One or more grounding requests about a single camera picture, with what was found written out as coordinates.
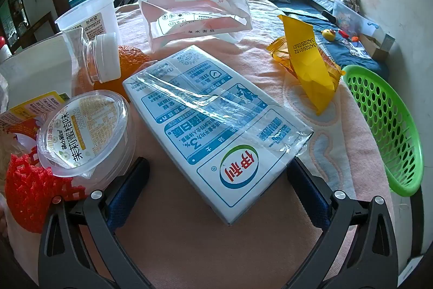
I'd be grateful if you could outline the small cardboard box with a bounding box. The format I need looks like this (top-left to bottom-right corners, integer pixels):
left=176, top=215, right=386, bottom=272
left=360, top=32, right=396, bottom=61

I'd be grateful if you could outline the translucent plastic cup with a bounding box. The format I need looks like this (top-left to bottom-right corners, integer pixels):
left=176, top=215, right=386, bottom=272
left=55, top=0, right=119, bottom=43

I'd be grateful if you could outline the red foam fruit net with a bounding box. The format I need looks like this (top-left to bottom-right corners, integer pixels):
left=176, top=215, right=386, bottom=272
left=5, top=145, right=85, bottom=234

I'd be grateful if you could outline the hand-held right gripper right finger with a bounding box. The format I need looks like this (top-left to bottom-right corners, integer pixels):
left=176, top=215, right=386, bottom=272
left=287, top=157, right=399, bottom=289

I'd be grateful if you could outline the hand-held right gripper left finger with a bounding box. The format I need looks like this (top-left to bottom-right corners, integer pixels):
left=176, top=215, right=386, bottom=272
left=38, top=157, right=156, bottom=289

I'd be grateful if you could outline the clear plastic storage box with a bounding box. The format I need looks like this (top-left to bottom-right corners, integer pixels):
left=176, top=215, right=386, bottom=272
left=333, top=0, right=376, bottom=36

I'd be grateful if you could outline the clear bottle with white cap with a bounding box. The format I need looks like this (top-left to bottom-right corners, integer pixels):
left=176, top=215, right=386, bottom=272
left=66, top=27, right=122, bottom=84

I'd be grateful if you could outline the yellow and red packet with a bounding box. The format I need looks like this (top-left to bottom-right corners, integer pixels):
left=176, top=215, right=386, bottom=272
left=0, top=91, right=70, bottom=134

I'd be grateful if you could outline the white paper cup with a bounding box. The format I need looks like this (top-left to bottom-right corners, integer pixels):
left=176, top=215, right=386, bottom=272
left=0, top=27, right=85, bottom=107

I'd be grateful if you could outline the pink tissue pack wrapper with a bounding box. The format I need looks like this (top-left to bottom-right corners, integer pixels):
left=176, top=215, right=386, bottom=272
left=138, top=0, right=252, bottom=53

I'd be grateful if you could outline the blue and white milk carton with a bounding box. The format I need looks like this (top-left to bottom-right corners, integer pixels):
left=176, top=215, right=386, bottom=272
left=122, top=45, right=315, bottom=226

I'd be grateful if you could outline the pink blanket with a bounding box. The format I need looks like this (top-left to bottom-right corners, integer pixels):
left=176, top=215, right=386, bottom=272
left=0, top=0, right=396, bottom=289

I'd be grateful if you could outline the clear jelly cup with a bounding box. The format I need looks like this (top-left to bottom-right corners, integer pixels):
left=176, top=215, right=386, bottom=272
left=37, top=89, right=136, bottom=190

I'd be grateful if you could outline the green plastic basket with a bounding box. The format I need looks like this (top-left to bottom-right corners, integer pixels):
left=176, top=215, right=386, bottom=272
left=342, top=65, right=424, bottom=198

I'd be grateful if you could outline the yellow snack packet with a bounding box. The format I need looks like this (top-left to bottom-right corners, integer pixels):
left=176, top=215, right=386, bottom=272
left=267, top=15, right=345, bottom=117

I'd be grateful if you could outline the white bottle with red cap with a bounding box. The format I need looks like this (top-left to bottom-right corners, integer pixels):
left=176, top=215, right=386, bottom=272
left=0, top=36, right=13, bottom=60

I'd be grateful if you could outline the orange fruit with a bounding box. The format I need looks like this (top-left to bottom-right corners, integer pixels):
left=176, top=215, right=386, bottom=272
left=93, top=45, right=153, bottom=92

